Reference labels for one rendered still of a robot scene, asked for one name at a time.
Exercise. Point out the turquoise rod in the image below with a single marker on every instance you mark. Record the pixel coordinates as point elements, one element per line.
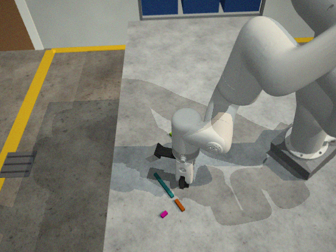
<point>164,185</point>

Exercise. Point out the magenta rod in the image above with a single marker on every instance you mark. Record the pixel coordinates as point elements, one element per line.
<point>165,213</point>

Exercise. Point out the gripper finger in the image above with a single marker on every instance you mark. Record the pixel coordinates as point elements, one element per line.
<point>182,183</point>

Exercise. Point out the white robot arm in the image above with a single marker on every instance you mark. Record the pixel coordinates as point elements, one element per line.
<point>266,57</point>

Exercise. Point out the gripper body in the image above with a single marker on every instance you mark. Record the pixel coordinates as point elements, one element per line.
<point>185,169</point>

